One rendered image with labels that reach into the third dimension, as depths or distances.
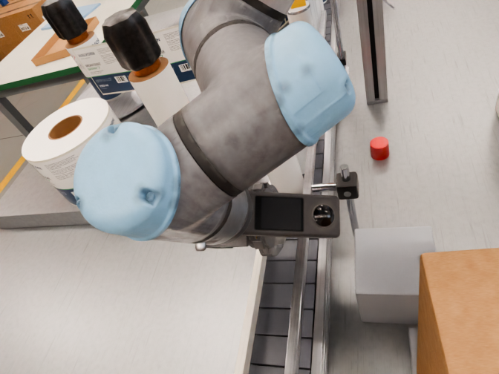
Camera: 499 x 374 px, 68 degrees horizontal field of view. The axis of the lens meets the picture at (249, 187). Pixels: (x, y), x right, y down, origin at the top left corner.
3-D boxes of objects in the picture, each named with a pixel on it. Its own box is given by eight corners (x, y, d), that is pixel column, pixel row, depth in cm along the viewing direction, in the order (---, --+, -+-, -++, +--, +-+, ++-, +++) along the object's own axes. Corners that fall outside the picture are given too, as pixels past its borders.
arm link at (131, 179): (193, 182, 21) (84, 263, 23) (257, 208, 31) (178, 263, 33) (139, 84, 24) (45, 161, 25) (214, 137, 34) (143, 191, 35)
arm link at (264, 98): (269, -16, 28) (159, 74, 30) (337, 35, 20) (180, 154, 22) (312, 61, 33) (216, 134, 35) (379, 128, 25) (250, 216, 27)
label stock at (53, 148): (52, 191, 90) (7, 148, 80) (113, 137, 98) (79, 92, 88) (94, 219, 78) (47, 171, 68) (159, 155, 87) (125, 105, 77)
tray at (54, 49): (62, 34, 206) (59, 28, 204) (99, 22, 200) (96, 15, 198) (36, 66, 184) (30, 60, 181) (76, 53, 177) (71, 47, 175)
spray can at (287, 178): (283, 196, 66) (248, 102, 52) (312, 194, 65) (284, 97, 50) (279, 220, 63) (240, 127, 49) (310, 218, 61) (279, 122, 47)
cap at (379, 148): (393, 152, 72) (392, 139, 70) (382, 162, 71) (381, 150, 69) (378, 145, 74) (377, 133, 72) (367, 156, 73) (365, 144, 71)
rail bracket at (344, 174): (321, 228, 65) (303, 162, 54) (365, 226, 63) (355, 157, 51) (321, 244, 63) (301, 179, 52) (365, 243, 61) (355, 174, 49)
